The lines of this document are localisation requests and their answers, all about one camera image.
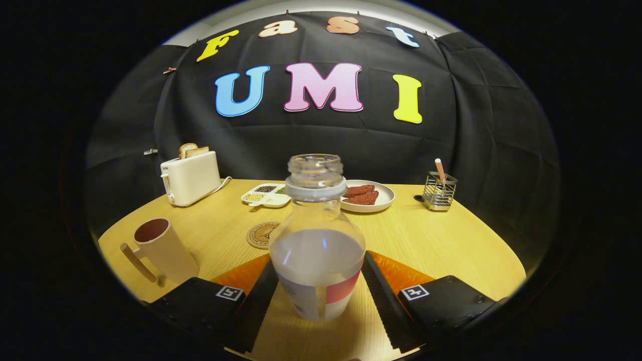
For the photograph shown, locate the round white plate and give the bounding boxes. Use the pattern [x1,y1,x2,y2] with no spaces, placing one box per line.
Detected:
[340,179,396,213]

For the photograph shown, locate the clear juice bottle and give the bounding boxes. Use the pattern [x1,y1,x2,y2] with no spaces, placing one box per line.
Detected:
[269,154,366,322]

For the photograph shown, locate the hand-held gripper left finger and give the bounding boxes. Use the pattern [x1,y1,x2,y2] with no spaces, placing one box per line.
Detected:
[142,253,279,354]

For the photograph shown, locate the metal wire holder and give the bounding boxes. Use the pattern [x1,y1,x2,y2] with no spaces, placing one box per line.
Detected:
[422,172,458,211]

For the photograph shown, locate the white toaster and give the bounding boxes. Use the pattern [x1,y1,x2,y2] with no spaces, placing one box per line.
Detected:
[160,151,222,207]

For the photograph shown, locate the round cork coaster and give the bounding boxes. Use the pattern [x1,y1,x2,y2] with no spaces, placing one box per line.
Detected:
[246,222,281,250]

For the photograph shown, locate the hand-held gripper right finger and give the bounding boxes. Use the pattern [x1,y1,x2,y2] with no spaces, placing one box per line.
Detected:
[361,250,507,353]

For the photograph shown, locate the wooden table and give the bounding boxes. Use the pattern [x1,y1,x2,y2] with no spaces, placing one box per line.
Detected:
[98,179,527,361]

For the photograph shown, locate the beige cup with maroon inside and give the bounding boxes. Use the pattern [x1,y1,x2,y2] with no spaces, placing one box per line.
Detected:
[120,218,200,284]

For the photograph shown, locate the white divided snack tray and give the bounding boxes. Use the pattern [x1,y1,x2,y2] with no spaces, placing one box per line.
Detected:
[241,183,291,209]

